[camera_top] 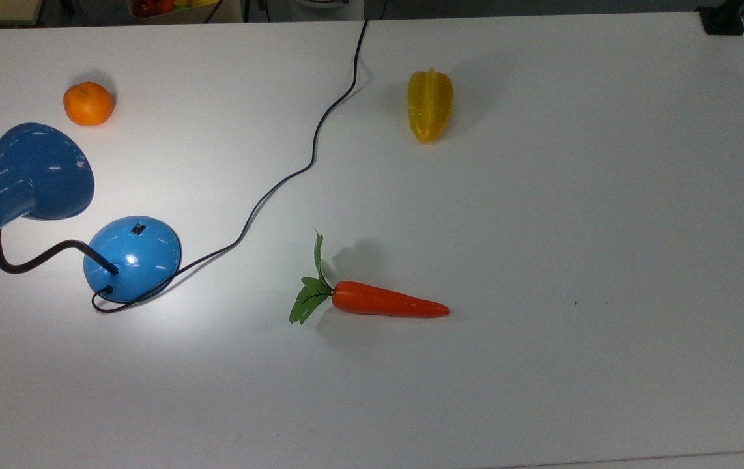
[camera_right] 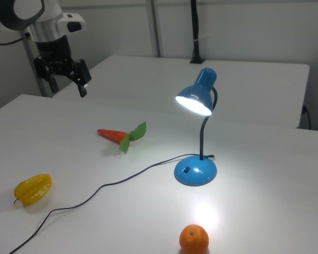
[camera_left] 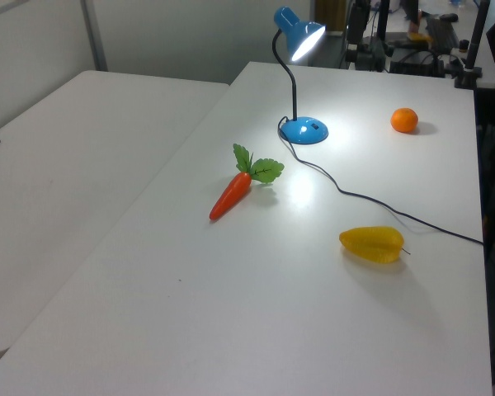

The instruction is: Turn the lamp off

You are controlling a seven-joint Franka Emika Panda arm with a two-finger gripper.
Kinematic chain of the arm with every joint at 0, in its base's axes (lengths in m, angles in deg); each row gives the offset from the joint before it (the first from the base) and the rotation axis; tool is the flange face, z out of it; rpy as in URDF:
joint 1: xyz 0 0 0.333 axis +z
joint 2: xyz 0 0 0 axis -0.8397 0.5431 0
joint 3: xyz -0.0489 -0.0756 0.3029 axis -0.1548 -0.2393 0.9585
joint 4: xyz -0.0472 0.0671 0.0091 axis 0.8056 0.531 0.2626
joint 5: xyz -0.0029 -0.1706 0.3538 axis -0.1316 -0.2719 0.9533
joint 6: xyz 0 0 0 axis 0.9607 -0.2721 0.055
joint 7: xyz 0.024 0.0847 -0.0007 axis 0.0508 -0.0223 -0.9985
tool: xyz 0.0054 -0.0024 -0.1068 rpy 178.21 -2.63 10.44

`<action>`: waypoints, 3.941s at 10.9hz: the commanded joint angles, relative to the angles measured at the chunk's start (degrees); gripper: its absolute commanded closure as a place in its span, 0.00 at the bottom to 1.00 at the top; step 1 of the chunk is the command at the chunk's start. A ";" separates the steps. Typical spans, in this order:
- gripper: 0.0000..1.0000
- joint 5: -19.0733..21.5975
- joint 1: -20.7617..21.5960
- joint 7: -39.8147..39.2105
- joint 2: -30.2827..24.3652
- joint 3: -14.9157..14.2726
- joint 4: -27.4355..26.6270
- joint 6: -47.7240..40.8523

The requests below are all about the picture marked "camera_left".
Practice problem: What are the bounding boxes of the orange toy carrot with leaves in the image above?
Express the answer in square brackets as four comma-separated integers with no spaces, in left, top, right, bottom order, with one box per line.
[208,143,285,222]

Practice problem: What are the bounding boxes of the orange mandarin fruit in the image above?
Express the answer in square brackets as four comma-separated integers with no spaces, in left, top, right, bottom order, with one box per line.
[390,106,420,134]

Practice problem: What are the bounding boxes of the blue gooseneck desk lamp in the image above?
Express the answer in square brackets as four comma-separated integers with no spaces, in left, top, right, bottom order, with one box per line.
[272,6,330,146]

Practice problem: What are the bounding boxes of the black upright pole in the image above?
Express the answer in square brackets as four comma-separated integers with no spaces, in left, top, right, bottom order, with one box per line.
[375,0,392,43]

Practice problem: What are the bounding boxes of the black equipment rack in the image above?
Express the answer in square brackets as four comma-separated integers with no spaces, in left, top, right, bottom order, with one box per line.
[340,0,463,78]

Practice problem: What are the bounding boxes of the yellow toy starfruit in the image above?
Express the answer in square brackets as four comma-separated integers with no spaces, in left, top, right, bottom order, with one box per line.
[338,225,412,266]

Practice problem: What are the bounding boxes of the black lamp power cable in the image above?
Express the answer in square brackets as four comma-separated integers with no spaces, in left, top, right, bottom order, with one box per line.
[276,115,485,247]

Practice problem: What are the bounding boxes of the black camera pole with clamp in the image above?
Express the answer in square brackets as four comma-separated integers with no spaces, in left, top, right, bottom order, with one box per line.
[454,0,491,89]

